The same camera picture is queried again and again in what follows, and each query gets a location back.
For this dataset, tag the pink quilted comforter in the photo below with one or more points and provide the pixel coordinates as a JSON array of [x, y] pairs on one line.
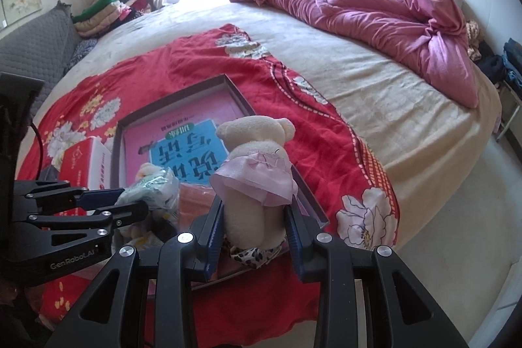
[[427, 36]]

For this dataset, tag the plush bear purple dress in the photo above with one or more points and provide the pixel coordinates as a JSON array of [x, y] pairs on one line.
[[146, 170]]

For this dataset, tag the green white tissue pack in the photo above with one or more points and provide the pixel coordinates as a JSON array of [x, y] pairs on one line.
[[159, 192]]

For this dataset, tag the red tissue box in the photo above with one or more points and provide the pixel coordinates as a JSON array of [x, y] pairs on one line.
[[87, 164]]

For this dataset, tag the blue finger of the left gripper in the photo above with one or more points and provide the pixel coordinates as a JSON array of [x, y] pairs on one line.
[[126, 214], [98, 198]]

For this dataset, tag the pink cloth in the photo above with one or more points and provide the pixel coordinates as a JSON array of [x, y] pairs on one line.
[[194, 201]]

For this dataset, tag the red floral blanket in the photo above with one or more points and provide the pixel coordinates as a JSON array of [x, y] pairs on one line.
[[347, 180]]

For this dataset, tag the grey quilted headboard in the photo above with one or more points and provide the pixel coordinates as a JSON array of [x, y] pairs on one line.
[[41, 49]]

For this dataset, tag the blue clothes pile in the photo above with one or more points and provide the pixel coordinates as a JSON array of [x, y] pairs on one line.
[[505, 68]]

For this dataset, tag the plush bear pink dress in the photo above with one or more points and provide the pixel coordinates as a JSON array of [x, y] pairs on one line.
[[255, 182]]

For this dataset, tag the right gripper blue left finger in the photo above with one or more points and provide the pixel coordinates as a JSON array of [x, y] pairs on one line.
[[208, 231]]

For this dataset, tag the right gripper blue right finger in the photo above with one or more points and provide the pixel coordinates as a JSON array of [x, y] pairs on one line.
[[308, 263]]

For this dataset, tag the leopard print scrunchie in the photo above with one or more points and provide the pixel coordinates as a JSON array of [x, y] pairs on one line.
[[253, 257]]

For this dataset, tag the stack of folded clothes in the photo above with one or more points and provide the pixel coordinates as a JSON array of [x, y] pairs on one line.
[[103, 16]]

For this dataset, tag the dark patterned pillow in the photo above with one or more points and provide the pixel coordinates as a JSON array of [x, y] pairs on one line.
[[83, 48]]

